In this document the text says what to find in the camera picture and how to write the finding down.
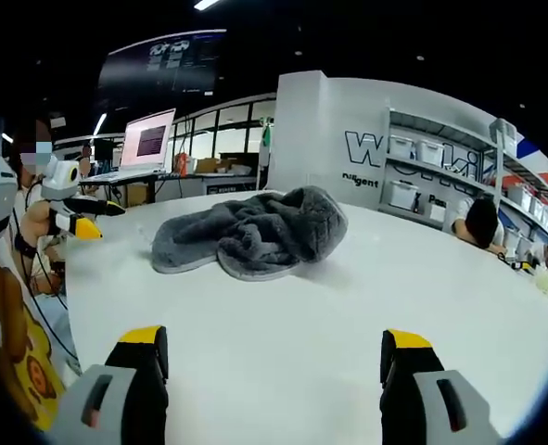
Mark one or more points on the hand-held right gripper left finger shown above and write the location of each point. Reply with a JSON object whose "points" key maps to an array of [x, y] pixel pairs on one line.
{"points": [[116, 398]]}

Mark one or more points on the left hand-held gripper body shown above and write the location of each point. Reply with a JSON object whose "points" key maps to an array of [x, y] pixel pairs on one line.
{"points": [[60, 178]]}

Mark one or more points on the orange item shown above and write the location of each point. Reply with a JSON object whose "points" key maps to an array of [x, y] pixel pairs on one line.
{"points": [[181, 163]]}

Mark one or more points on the large dark overhead screen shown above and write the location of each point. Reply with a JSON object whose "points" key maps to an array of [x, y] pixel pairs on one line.
{"points": [[162, 60]]}

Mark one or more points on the pink lit monitor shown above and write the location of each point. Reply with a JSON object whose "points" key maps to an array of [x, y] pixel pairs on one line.
{"points": [[146, 141]]}

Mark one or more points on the white table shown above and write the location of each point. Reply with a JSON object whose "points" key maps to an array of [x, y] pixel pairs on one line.
{"points": [[273, 347]]}

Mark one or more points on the grey metal shelving rack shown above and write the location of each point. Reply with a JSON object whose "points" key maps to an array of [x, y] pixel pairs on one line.
{"points": [[500, 157]]}

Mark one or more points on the cardboard box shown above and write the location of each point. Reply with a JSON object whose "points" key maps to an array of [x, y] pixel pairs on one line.
{"points": [[207, 165], [136, 194]]}

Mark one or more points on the grey fluffy towel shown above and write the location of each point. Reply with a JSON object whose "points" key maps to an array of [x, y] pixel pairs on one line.
{"points": [[255, 227]]}

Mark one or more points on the group of white storage bins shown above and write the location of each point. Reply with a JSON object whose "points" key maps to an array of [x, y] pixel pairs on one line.
{"points": [[430, 152]]}

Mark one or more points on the background work desk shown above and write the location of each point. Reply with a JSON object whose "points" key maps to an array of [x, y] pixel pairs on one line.
{"points": [[185, 178]]}

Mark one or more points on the person's left hand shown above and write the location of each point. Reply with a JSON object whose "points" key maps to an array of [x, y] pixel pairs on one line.
{"points": [[39, 220]]}

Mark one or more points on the green hanging item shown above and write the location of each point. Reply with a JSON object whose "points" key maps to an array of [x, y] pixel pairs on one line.
{"points": [[267, 138]]}

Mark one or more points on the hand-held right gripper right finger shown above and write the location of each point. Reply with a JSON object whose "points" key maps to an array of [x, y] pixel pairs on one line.
{"points": [[422, 398]]}

